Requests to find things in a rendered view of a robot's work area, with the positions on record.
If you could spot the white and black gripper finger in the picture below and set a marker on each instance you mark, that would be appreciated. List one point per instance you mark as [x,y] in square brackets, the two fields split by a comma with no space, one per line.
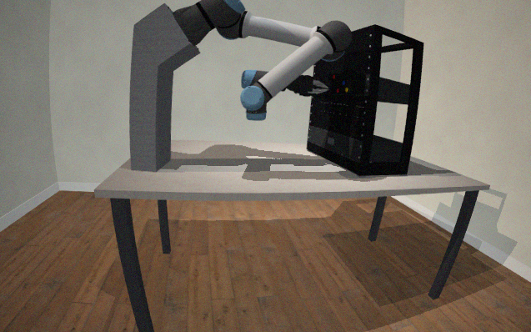
[317,83]
[315,91]

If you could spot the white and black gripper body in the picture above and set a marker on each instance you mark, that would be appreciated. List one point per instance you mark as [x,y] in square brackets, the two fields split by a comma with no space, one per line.
[302,85]

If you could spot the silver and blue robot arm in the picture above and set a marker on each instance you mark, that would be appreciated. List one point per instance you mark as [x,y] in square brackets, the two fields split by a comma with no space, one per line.
[198,20]

